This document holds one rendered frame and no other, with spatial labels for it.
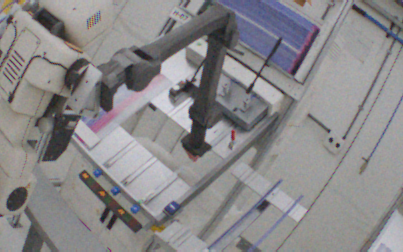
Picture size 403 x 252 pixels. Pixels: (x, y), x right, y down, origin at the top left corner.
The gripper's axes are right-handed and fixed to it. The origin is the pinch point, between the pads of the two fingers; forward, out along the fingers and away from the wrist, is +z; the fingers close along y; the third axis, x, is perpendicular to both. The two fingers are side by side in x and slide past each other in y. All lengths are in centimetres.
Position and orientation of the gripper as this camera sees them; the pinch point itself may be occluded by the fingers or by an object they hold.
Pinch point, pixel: (193, 158)
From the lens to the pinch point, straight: 196.2
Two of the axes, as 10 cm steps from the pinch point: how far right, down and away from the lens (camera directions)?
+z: -1.2, 6.6, 7.4
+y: -7.4, -5.6, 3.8
